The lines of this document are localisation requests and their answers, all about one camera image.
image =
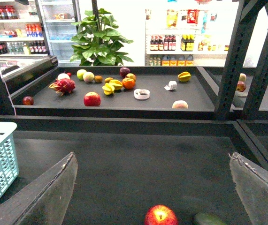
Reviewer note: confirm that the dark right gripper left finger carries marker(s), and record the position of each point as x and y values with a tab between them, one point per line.
45	200

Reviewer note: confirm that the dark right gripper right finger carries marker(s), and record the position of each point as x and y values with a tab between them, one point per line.
251	182

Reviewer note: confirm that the dark green avocado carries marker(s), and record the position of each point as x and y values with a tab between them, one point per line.
207	219

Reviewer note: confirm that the small dark red plum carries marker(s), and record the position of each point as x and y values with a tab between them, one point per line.
28	100

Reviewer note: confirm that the red apple near front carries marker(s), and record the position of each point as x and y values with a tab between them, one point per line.
160	215

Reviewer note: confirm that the red peach right shelf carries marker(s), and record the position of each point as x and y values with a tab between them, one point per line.
241	86

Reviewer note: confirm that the black upper fruit tray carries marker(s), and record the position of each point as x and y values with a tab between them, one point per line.
199	93

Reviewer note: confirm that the red apple on shelf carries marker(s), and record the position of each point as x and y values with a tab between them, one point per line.
92	99

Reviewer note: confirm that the pink dragon fruit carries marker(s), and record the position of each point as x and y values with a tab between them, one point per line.
63	86

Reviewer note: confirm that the pale fruit right shelf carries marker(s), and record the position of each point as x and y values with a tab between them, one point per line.
242	77

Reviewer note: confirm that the pale peach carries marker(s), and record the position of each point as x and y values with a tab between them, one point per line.
180	104

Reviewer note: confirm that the white round fruit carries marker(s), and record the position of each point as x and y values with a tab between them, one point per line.
63	76

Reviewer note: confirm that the yellow starfruit front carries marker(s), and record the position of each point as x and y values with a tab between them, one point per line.
108	89

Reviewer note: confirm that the yellow starfruit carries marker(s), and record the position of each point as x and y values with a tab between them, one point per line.
116	83
108	89
184	76

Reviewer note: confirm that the pale melon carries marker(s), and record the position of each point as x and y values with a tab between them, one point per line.
88	77

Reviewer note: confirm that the brown kiwi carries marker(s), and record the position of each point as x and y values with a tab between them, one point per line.
98	79

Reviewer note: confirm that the green apple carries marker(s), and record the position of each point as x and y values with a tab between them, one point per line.
80	74

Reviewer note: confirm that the small orange brown fruit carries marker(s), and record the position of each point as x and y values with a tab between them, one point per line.
107	80

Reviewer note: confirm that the yellow starfruit middle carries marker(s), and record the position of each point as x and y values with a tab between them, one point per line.
116	83

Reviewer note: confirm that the yellow starfruit right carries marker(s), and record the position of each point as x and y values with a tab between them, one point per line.
184	76

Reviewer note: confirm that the orange tangerine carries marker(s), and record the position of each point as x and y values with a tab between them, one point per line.
128	83

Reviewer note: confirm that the dark red apple back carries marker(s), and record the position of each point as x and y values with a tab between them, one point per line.
123	71

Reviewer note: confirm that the red yellow apple back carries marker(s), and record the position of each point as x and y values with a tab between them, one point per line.
131	76

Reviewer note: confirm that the green potted plant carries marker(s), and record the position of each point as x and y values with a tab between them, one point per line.
98	42

